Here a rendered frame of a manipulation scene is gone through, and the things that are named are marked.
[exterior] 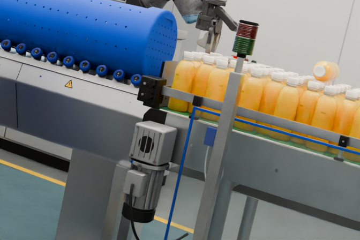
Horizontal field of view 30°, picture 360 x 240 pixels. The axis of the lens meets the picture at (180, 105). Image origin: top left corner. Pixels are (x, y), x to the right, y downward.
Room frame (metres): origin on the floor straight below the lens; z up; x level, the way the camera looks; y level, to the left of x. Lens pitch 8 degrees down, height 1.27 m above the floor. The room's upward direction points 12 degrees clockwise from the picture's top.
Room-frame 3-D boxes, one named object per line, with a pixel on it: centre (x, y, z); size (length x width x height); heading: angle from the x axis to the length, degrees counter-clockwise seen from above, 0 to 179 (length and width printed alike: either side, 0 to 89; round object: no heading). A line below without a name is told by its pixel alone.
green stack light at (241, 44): (2.05, -0.15, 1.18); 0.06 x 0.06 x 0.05
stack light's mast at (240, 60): (2.05, -0.15, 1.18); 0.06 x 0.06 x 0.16
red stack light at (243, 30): (2.05, -0.15, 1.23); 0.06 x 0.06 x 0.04
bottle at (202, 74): (2.37, -0.07, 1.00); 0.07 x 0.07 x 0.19
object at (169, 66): (2.53, 0.07, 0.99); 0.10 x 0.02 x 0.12; 158
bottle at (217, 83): (2.32, -0.11, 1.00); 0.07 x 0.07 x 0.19
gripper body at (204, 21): (2.58, -0.05, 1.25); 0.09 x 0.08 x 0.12; 68
